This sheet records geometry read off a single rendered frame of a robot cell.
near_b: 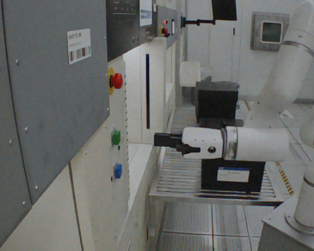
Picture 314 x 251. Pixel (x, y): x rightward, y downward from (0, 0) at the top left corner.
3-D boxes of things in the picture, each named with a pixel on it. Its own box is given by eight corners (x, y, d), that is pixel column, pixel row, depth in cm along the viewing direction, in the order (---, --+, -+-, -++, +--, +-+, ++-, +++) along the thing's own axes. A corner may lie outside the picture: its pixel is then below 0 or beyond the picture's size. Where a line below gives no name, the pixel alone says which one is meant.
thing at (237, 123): (250, 152, 170) (252, 131, 165) (200, 150, 172) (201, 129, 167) (241, 132, 197) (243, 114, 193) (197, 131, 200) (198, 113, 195)
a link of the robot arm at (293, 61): (271, 51, 83) (229, 146, 85) (287, 37, 67) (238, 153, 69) (298, 64, 82) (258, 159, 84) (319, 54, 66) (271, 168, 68)
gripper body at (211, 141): (226, 165, 71) (180, 163, 72) (223, 147, 80) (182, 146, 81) (229, 137, 68) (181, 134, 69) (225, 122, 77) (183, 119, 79)
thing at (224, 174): (200, 189, 133) (203, 156, 127) (201, 161, 159) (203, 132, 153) (261, 193, 129) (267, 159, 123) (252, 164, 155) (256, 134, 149)
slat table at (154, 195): (253, 308, 149) (283, 201, 123) (149, 301, 157) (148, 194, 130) (234, 188, 270) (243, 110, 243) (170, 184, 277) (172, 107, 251)
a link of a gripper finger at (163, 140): (179, 152, 73) (152, 150, 74) (180, 146, 76) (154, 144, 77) (179, 140, 72) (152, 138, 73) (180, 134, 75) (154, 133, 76)
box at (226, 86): (235, 125, 211) (238, 91, 202) (196, 124, 213) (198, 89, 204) (229, 112, 238) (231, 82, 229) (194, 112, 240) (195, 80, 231)
